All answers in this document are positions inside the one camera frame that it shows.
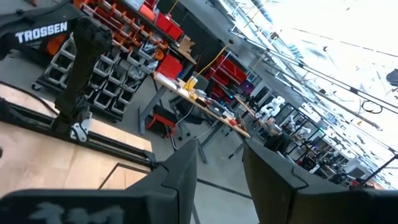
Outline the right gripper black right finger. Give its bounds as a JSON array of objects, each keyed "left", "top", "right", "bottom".
[{"left": 243, "top": 139, "right": 398, "bottom": 224}]

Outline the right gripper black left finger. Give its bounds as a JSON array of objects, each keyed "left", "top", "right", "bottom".
[{"left": 0, "top": 139, "right": 199, "bottom": 224}]

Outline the orange parts shelf rack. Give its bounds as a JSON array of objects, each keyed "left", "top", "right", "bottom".
[{"left": 73, "top": 0, "right": 170, "bottom": 54}]

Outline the red and black stool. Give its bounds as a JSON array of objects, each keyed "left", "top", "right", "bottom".
[{"left": 145, "top": 105, "right": 178, "bottom": 139}]

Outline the white humanoid robot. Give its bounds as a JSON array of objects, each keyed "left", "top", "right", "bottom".
[{"left": 259, "top": 95, "right": 286, "bottom": 118}]

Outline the wooden top workbench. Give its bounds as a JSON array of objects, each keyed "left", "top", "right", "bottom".
[{"left": 138, "top": 71, "right": 251, "bottom": 164}]

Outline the yellow container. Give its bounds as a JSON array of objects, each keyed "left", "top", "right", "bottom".
[{"left": 183, "top": 77, "right": 199, "bottom": 92}]

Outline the grey bin storage rack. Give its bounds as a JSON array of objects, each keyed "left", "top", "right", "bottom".
[{"left": 30, "top": 34, "right": 159, "bottom": 123}]

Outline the red plastic bin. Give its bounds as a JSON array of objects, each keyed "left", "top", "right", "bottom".
[
  {"left": 156, "top": 54, "right": 184, "bottom": 80},
  {"left": 166, "top": 23, "right": 185, "bottom": 41},
  {"left": 154, "top": 12, "right": 172, "bottom": 32},
  {"left": 214, "top": 55, "right": 249, "bottom": 84}
]

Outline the cardboard box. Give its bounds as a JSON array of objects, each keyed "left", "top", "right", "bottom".
[{"left": 177, "top": 34, "right": 197, "bottom": 54}]

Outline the black table frame rail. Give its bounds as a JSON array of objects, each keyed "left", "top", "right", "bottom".
[{"left": 0, "top": 98, "right": 158, "bottom": 169}]

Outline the silver metal mounting bracket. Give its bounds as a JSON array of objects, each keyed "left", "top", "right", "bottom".
[{"left": 70, "top": 112, "right": 93, "bottom": 143}]

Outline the black hanging cable loop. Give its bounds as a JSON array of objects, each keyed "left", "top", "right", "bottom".
[{"left": 361, "top": 100, "right": 384, "bottom": 114}]

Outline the long ceiling rail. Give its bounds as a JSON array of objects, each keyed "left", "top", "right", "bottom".
[{"left": 228, "top": 28, "right": 398, "bottom": 115}]

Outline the yellow cable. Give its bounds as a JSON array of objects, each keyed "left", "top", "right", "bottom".
[{"left": 194, "top": 43, "right": 231, "bottom": 78}]

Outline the thin black cable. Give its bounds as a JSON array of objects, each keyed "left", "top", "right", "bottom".
[{"left": 0, "top": 80, "right": 60, "bottom": 116}]

